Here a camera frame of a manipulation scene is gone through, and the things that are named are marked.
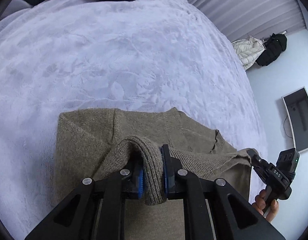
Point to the black hanging jacket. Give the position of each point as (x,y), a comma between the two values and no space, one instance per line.
(271,50)

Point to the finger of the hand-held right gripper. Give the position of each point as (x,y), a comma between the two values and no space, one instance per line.
(257,161)

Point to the grey curtain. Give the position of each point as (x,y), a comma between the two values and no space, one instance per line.
(244,7)

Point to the brown knit sweater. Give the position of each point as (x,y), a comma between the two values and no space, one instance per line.
(88,135)

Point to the person's right hand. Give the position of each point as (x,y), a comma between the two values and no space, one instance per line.
(272,212)

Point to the white puffer jacket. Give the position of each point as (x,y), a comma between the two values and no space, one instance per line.
(246,52)

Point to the lavender plush blanket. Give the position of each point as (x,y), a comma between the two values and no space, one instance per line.
(118,55)

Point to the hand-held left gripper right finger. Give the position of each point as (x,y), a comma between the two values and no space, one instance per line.
(166,180)

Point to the flat screen monitor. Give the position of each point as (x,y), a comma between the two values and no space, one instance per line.
(300,120)

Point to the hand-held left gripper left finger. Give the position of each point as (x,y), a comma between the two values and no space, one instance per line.
(141,182)

